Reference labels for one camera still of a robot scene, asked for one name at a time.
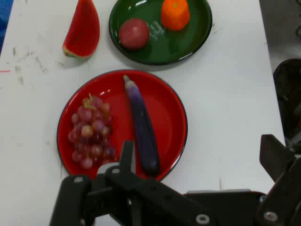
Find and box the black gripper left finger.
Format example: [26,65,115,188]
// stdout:
[48,140,212,226]

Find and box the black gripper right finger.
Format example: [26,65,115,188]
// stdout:
[255,134,301,226]

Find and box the orange toy fruit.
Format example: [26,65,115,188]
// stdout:
[160,0,190,31]

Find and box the purple toy eggplant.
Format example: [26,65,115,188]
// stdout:
[123,74,160,176]

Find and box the bunch of red grapes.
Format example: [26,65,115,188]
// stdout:
[67,93,117,170]

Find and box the red round plate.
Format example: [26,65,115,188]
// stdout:
[56,69,188,182]

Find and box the dark green round plate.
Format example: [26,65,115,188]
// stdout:
[108,0,213,66]

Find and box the red toy apple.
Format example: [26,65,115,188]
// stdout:
[118,18,151,50]

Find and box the red watermelon slice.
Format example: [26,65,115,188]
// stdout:
[62,0,101,59]

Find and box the dark blue foam mat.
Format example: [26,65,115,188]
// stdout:
[0,0,14,54]

